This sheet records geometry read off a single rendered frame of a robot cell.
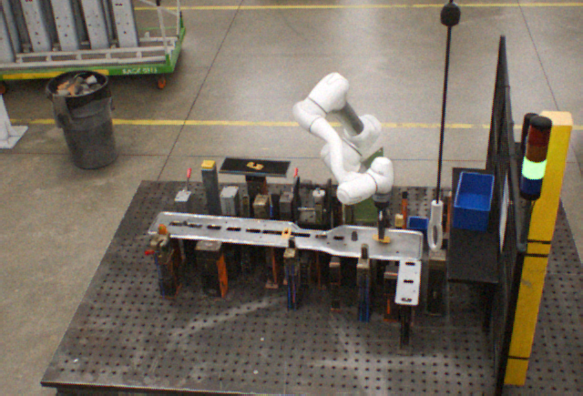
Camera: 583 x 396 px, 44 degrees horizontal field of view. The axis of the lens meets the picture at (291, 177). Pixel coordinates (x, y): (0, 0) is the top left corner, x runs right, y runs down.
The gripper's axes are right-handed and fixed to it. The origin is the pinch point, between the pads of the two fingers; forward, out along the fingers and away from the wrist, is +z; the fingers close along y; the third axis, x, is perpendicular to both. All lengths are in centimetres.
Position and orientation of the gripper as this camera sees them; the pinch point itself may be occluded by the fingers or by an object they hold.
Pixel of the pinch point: (381, 231)
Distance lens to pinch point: 351.5
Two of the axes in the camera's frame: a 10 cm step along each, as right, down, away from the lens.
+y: -2.0, 5.6, -8.0
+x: 9.8, 0.6, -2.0
